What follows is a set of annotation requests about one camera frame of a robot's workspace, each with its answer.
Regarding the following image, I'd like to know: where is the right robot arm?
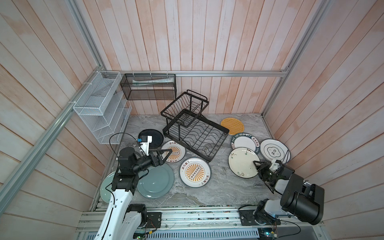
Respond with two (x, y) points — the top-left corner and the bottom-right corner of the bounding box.
(253, 161), (325, 225)

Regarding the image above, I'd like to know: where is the grey-green plain plate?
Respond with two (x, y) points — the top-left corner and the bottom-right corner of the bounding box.
(137, 164), (175, 199)

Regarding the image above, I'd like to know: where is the black mesh wall basket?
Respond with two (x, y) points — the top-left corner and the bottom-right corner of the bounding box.
(120, 73), (177, 101)

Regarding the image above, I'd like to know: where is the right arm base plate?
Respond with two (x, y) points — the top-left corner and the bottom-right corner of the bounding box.
(239, 210), (281, 226)

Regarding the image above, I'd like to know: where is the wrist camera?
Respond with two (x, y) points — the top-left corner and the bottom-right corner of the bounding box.
(270, 160), (283, 173)
(138, 136), (152, 156)

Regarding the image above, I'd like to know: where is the orange sunburst plate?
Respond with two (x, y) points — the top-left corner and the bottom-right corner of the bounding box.
(179, 157), (212, 188)
(161, 141), (186, 163)

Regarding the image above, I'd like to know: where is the white mesh wall shelf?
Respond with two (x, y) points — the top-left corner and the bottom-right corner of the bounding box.
(74, 71), (132, 145)

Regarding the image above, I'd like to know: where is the white plate green patterned rim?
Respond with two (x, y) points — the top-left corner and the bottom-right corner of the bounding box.
(231, 133), (260, 154)

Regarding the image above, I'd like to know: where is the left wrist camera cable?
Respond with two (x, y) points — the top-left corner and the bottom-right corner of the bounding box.
(108, 132), (142, 157)

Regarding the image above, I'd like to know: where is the white plate cloud outline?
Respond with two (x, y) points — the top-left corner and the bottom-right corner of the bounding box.
(260, 139), (291, 164)

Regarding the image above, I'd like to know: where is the yellow woven round trivet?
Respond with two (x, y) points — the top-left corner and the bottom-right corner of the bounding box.
(221, 118), (245, 136)

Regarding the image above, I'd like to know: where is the black round plate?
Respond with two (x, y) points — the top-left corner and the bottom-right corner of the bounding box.
(138, 129), (164, 149)

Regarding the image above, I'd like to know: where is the aluminium front rail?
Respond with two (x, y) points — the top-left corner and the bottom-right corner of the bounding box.
(75, 205), (325, 233)

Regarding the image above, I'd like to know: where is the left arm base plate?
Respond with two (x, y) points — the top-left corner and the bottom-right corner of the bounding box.
(139, 212), (162, 229)

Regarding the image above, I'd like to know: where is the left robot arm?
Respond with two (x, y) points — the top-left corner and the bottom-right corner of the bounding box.
(95, 147), (173, 240)

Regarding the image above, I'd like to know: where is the light green flower plate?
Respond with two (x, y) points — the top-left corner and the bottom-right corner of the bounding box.
(100, 173), (115, 204)

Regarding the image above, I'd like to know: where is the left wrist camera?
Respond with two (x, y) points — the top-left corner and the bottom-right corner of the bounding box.
(138, 136), (152, 156)

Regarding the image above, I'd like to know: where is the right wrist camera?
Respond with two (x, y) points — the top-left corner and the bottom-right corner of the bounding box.
(270, 160), (283, 173)

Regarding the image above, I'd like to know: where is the cream floral plate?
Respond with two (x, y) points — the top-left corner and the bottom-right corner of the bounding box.
(228, 148), (260, 179)

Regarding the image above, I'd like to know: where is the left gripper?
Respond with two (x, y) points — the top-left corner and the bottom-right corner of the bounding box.
(132, 149), (172, 173)

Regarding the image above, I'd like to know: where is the black wire dish rack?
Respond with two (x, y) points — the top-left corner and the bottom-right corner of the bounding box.
(161, 90), (229, 163)

